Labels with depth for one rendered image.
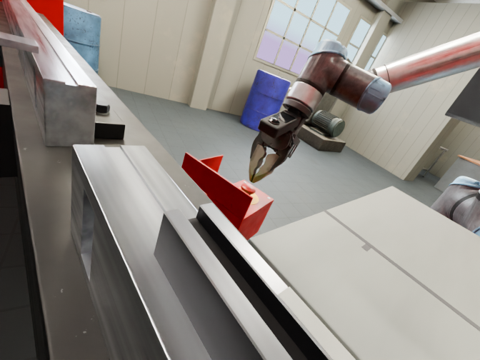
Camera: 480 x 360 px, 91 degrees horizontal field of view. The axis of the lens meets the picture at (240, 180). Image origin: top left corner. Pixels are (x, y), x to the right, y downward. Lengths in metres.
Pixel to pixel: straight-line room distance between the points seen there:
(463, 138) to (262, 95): 6.10
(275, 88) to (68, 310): 4.15
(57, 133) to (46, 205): 0.14
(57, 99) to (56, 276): 0.24
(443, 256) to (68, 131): 0.45
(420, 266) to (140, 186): 0.20
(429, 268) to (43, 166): 0.41
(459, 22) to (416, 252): 6.34
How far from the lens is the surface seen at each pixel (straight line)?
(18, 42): 0.39
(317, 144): 4.89
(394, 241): 0.21
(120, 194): 0.18
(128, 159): 0.23
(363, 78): 0.61
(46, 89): 0.40
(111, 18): 4.21
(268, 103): 4.28
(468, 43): 0.79
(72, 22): 3.46
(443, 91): 6.09
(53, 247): 0.28
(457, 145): 8.82
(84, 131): 0.43
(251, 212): 0.55
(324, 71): 0.60
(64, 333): 0.23
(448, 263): 0.23
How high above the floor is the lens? 1.08
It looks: 27 degrees down
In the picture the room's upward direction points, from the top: 22 degrees clockwise
